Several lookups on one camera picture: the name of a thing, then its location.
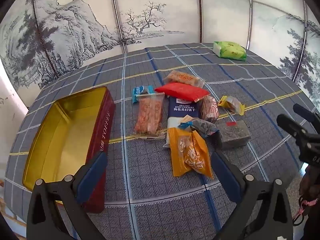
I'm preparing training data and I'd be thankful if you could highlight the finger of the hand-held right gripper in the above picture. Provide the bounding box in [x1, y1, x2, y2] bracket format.
[292, 104, 317, 123]
[276, 114, 307, 141]

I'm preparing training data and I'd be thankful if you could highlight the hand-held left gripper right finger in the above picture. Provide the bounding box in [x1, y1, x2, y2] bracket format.
[211, 151, 293, 240]

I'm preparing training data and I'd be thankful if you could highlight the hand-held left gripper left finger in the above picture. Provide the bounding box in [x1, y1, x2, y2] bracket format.
[26, 151, 108, 240]

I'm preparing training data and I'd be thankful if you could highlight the grey block snack packet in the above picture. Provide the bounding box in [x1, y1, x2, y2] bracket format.
[216, 120, 252, 150]

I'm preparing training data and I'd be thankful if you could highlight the orange snack packet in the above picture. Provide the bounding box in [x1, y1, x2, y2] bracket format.
[167, 127, 213, 180]

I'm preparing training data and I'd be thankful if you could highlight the red tin box gold interior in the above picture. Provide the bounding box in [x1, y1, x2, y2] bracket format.
[22, 86, 117, 214]

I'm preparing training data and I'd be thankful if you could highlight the blue-edged dark snack packet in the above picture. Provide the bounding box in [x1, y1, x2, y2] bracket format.
[179, 119, 219, 138]

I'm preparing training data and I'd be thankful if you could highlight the yellow-edged clear cake packet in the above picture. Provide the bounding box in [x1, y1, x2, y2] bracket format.
[217, 95, 245, 116]

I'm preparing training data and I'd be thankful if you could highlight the pink round snack packet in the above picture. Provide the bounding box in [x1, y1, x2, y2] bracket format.
[200, 95, 219, 123]

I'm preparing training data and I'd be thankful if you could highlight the navy soda cracker packet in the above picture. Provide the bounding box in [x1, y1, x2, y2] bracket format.
[164, 97, 200, 148]

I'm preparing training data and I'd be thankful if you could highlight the clear packet of orange sticks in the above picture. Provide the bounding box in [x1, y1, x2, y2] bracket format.
[134, 92, 166, 138]

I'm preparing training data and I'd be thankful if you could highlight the red snack packet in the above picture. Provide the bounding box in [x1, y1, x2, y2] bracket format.
[154, 82, 210, 102]

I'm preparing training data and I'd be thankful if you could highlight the small blue cookie packet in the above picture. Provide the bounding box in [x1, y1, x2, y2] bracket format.
[132, 85, 157, 103]

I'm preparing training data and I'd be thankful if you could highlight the clear packet of orange crackers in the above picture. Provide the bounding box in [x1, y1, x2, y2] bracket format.
[162, 70, 205, 88]

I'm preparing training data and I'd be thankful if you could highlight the grey plaid tablecloth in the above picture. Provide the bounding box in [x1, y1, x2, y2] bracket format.
[4, 42, 309, 240]

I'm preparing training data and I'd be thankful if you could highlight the green snack packet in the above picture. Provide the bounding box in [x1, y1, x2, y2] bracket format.
[213, 41, 247, 62]

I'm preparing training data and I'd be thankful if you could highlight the ink landscape folding screen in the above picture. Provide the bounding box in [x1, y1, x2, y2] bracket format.
[0, 0, 320, 100]

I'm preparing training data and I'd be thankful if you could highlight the pink wrist strap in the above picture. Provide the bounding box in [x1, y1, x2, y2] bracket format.
[297, 197, 316, 215]

